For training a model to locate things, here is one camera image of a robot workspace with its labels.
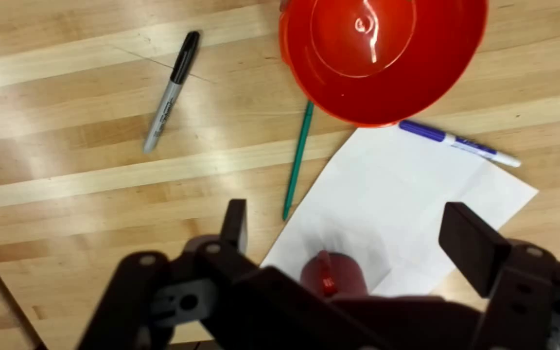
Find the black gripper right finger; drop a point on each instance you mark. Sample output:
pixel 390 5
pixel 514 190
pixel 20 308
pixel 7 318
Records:
pixel 520 293

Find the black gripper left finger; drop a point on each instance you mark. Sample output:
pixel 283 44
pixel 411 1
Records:
pixel 137 299

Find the black marker with grey barrel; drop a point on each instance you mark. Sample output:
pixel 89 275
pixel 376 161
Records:
pixel 170 95

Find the orange-red plastic cup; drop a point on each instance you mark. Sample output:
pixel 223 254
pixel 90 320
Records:
pixel 384 60

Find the blue-capped white marker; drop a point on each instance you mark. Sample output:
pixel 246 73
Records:
pixel 456 141

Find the dark red mug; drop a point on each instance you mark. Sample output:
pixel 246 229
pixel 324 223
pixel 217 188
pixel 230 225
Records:
pixel 332 275

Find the white paper sheet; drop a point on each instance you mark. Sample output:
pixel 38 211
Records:
pixel 390 207

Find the green pencil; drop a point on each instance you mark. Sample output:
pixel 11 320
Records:
pixel 299 159

